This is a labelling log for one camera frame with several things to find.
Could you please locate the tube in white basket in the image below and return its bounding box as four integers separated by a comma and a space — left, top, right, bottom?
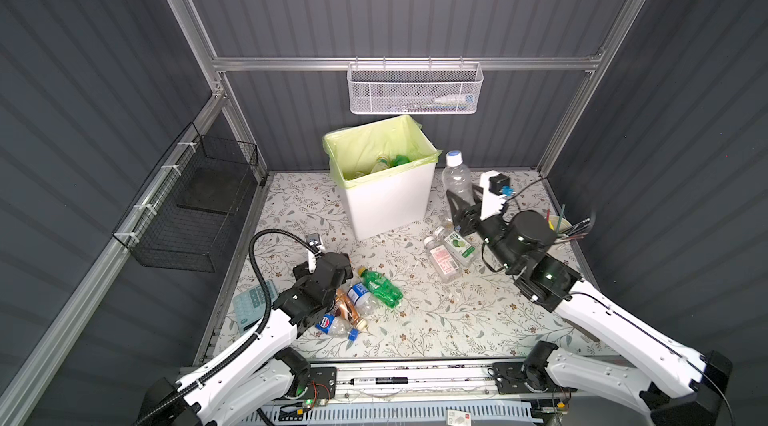
433, 94, 476, 108

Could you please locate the crushed green bottle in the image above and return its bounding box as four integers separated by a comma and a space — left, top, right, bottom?
358, 267, 403, 309

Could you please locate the pink label square bottle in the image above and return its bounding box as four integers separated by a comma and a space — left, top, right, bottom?
423, 236, 461, 282

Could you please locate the white wire mesh basket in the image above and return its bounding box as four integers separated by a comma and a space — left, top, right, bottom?
346, 60, 484, 115

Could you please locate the brown tea bottle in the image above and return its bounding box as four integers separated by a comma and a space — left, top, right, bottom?
335, 289, 368, 331

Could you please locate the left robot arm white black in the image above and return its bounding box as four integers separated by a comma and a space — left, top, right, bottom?
135, 228, 353, 425

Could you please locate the teal plastic holder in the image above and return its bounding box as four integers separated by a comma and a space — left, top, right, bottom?
232, 285, 266, 334

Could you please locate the Pepsi bottle front left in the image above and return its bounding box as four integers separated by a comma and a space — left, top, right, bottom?
315, 314, 359, 342

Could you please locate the green bin liner bag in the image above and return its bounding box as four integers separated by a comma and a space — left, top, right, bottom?
322, 115, 441, 189

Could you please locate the black marker on rail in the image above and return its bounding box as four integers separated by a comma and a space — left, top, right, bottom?
347, 376, 409, 386

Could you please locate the white waste bin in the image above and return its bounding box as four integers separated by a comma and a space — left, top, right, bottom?
335, 115, 438, 241

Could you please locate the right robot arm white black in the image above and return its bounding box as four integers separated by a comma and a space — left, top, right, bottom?
443, 171, 734, 425

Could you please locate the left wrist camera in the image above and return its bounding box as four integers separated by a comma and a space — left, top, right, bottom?
306, 233, 326, 273

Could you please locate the green Sprite bottle label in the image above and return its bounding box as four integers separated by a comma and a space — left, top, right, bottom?
390, 154, 410, 167

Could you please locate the clear tall bottle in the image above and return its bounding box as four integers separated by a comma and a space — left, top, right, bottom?
442, 150, 472, 201

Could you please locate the lime label square bottle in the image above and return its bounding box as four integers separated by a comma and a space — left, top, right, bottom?
434, 225, 478, 266

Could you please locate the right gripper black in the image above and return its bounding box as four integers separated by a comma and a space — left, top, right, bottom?
448, 181, 517, 274

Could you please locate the black wire basket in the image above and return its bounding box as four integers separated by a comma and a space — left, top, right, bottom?
113, 124, 261, 273

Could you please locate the blue label water bottle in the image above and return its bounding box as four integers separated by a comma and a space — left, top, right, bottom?
347, 282, 379, 316

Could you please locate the white pen cup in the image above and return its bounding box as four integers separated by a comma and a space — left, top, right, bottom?
545, 209, 597, 244

